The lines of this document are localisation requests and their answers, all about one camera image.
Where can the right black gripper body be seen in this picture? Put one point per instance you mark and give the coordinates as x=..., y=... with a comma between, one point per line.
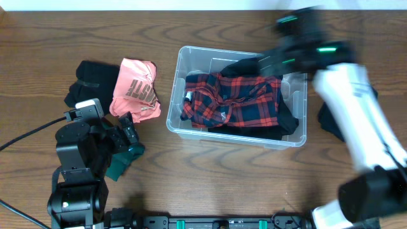
x=293, y=60

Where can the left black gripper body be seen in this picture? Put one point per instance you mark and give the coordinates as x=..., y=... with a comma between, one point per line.
x=120, y=137

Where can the large black garment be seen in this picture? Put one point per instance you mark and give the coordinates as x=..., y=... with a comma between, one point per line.
x=287, y=122

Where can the dark navy garment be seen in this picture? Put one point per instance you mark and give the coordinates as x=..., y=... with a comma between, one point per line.
x=327, y=121

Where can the clear plastic storage bin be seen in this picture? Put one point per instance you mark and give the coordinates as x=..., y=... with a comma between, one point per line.
x=196, y=60

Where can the red navy plaid shirt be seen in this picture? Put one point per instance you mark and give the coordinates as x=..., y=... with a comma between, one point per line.
x=241, y=101

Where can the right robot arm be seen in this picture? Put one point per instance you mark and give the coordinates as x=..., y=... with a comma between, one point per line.
x=379, y=190

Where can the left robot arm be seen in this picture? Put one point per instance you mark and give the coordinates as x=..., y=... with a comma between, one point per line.
x=89, y=151

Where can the dark green folded garment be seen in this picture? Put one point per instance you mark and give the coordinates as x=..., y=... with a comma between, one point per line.
x=122, y=161

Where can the pink folded printed t-shirt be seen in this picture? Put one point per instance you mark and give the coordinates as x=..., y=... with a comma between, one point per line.
x=134, y=92

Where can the folded black garment with tape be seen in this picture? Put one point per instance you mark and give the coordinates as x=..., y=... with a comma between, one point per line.
x=95, y=80

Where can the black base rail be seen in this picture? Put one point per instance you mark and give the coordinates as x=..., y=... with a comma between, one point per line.
x=127, y=218

